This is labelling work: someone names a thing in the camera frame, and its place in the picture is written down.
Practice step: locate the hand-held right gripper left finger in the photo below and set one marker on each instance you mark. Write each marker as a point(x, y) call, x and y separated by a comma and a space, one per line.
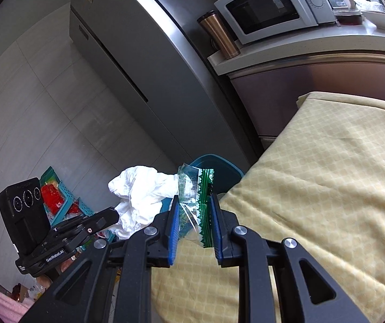
point(175, 235)

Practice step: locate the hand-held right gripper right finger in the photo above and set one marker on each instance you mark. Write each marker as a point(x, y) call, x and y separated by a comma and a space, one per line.
point(216, 235)

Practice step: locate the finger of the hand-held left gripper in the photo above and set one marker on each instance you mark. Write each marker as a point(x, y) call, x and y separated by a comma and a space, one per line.
point(103, 220)
point(68, 224)

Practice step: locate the green clear snack wrapper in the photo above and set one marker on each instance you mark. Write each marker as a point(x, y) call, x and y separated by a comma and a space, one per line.
point(204, 208)

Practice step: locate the blue trash bin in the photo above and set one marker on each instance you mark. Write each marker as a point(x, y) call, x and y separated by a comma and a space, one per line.
point(222, 175)

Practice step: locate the person's left forearm pink sleeve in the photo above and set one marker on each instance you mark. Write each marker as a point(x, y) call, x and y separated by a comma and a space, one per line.
point(4, 306)

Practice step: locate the teal plastic basket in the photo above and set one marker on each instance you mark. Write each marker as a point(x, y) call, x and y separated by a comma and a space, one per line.
point(66, 206)

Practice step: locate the red packet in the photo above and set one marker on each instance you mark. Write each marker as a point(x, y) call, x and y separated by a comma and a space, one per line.
point(53, 197)

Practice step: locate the crumpled white bin bag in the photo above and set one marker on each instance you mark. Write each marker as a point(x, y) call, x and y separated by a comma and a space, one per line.
point(138, 195)

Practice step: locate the silver refrigerator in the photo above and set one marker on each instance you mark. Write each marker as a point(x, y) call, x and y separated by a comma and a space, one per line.
point(152, 57)

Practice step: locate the purple kitchen counter cabinet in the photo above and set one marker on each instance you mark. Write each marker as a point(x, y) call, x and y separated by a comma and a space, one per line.
point(313, 80)

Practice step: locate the copper travel tumbler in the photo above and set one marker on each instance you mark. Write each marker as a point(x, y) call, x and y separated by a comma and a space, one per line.
point(219, 35)

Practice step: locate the white microwave oven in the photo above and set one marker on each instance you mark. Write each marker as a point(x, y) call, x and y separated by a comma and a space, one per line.
point(263, 10)

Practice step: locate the dark red lidded bowl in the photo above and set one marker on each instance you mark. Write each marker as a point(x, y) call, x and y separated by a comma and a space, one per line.
point(348, 17)

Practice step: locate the white ceramic bowl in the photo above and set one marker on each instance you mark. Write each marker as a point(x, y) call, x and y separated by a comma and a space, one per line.
point(381, 20)

